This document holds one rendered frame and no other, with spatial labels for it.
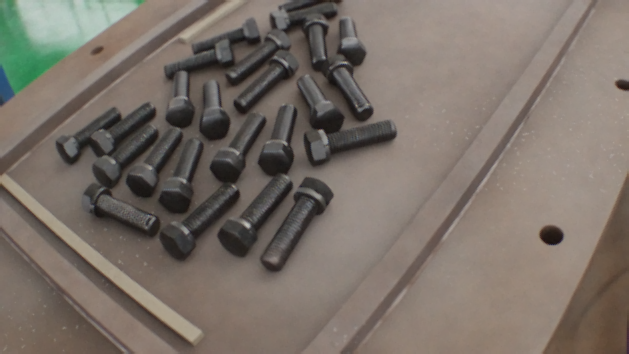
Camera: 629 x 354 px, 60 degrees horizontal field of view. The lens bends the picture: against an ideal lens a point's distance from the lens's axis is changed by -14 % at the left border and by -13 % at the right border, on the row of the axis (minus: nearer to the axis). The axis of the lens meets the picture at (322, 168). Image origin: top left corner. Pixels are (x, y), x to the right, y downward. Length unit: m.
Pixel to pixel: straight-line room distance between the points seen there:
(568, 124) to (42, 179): 0.35
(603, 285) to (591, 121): 0.14
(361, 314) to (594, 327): 0.23
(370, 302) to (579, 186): 0.14
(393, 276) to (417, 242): 0.02
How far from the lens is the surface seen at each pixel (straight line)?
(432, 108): 0.39
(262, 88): 0.41
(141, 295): 0.32
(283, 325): 0.30
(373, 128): 0.36
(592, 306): 0.47
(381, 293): 0.28
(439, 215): 0.31
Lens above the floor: 1.61
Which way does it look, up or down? 43 degrees down
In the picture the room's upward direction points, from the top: 10 degrees counter-clockwise
